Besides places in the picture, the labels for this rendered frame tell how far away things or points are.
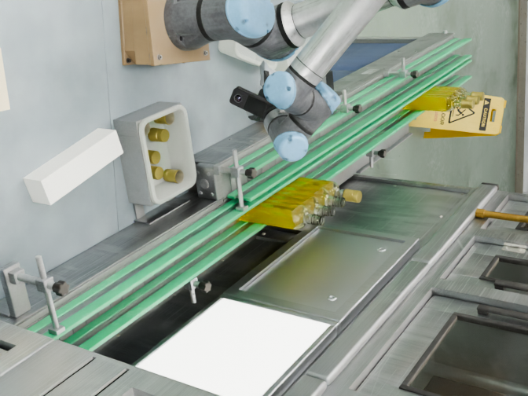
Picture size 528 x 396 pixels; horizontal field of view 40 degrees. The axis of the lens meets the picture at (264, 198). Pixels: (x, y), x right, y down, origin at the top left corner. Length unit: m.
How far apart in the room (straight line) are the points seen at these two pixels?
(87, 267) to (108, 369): 0.71
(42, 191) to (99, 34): 0.41
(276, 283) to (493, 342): 0.56
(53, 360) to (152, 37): 0.93
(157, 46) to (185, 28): 0.08
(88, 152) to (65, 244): 0.23
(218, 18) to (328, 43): 0.30
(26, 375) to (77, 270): 0.68
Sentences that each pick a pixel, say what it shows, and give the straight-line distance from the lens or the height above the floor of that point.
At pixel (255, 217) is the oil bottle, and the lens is 1.99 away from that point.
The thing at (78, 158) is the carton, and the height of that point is 0.81.
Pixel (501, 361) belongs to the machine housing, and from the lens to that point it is 1.65.
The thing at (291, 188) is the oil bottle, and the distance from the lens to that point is 2.06.
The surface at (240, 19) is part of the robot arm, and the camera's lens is 1.70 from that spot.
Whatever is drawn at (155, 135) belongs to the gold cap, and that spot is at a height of 0.80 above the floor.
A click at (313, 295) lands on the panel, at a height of 1.20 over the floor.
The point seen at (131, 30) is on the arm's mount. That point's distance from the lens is 1.81.
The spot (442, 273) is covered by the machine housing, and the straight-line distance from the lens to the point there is 1.94.
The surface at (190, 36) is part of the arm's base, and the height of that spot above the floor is 0.90.
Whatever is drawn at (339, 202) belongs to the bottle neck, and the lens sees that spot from 1.99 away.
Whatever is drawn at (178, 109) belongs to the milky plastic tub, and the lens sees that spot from 1.86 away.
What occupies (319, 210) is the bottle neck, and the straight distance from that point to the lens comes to 1.96.
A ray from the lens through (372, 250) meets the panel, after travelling 2.01.
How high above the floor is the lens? 2.05
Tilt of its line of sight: 33 degrees down
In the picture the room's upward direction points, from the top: 98 degrees clockwise
